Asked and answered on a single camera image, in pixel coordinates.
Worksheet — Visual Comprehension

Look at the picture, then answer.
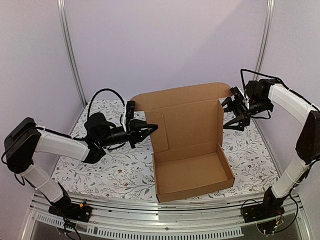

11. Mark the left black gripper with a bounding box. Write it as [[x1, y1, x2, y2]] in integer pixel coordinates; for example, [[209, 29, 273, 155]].
[[98, 119, 158, 149]]

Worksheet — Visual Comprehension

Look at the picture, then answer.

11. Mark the brown cardboard box sheet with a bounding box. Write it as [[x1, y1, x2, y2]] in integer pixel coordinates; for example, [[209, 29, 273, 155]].
[[133, 82, 235, 203]]

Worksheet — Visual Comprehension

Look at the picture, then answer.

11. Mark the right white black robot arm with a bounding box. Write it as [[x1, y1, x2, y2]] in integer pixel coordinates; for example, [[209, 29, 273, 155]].
[[222, 78, 320, 218]]

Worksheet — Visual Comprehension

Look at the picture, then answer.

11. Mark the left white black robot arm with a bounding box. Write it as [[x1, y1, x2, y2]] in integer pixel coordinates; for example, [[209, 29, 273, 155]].
[[1, 112, 158, 217]]

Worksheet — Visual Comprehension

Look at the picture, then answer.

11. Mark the floral patterned table mat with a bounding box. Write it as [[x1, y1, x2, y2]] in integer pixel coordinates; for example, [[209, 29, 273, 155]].
[[52, 110, 278, 202]]

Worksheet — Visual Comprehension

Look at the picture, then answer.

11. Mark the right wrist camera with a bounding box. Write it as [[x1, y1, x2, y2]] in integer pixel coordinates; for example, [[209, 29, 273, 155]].
[[230, 86, 249, 108]]

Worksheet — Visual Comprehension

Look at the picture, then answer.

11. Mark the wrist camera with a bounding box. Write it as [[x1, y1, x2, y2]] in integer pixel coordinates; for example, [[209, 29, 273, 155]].
[[230, 86, 249, 108], [122, 100, 136, 132]]

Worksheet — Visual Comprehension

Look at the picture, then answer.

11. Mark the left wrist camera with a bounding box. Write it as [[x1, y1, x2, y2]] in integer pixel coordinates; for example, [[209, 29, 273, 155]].
[[122, 100, 136, 132]]

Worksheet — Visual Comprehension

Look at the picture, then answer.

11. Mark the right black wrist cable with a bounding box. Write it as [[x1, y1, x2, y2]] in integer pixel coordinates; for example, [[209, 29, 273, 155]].
[[239, 68, 283, 88]]

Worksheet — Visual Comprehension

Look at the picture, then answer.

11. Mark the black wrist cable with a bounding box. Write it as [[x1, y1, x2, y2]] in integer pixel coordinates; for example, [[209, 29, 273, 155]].
[[239, 68, 283, 88], [88, 87, 126, 121]]

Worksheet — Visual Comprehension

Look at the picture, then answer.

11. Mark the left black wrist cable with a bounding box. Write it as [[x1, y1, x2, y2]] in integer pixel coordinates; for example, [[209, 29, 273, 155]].
[[88, 87, 126, 121]]

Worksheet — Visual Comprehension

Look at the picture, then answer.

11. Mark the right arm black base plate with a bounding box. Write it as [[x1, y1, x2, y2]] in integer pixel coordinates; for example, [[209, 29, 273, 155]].
[[240, 204, 285, 223]]

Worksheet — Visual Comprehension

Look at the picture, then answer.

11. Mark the aluminium front rail base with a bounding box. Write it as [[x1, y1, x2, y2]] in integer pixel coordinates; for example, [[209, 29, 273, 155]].
[[21, 193, 313, 240]]

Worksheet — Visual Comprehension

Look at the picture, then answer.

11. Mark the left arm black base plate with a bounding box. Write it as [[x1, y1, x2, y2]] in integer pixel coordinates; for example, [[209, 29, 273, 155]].
[[48, 201, 93, 223]]

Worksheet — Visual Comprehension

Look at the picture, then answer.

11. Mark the right aluminium frame post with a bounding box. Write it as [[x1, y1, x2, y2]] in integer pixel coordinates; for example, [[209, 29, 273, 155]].
[[255, 0, 275, 72]]

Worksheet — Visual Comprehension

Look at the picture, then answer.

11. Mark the aluminium frame post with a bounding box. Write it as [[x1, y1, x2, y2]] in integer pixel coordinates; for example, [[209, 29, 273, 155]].
[[56, 0, 87, 107], [255, 0, 275, 72]]

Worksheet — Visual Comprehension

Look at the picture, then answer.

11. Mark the left aluminium frame post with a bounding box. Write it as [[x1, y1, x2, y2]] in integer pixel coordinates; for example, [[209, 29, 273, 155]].
[[56, 0, 87, 107]]

